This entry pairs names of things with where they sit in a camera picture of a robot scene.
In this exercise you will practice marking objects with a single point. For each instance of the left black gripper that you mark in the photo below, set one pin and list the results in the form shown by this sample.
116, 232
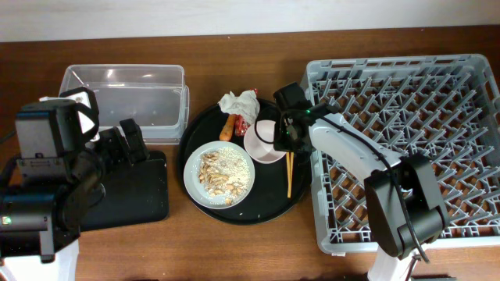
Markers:
123, 154

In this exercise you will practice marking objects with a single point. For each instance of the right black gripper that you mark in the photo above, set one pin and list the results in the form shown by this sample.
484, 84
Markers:
282, 140

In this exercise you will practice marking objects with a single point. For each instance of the wooden chopstick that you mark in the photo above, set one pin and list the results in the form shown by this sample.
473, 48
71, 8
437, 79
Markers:
288, 189
291, 168

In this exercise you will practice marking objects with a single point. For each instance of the pink plastic bowl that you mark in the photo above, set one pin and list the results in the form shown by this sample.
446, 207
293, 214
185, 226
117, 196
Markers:
258, 150

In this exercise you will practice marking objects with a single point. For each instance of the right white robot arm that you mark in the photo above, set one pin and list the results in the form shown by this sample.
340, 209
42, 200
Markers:
405, 208

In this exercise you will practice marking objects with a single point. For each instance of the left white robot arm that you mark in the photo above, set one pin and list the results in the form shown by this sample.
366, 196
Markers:
45, 188

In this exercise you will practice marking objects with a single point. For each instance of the grey plastic dishwasher rack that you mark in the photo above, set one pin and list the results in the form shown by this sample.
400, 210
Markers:
443, 106

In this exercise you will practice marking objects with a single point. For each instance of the black rectangular bin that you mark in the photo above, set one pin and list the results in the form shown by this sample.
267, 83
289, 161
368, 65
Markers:
133, 195

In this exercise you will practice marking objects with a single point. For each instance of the red snack wrapper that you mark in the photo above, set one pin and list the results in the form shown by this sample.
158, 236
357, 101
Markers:
240, 125

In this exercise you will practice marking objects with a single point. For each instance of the crumpled white paper napkin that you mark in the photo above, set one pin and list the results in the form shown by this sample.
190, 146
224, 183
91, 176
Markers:
227, 103

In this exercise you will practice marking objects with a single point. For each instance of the clear plastic storage box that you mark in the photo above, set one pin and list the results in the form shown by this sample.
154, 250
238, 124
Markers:
155, 96

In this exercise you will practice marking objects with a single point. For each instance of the orange carrot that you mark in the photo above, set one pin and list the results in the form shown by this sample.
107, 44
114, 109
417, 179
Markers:
228, 128

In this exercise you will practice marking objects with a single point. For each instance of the grey plate with food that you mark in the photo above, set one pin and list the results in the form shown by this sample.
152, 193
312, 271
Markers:
219, 175

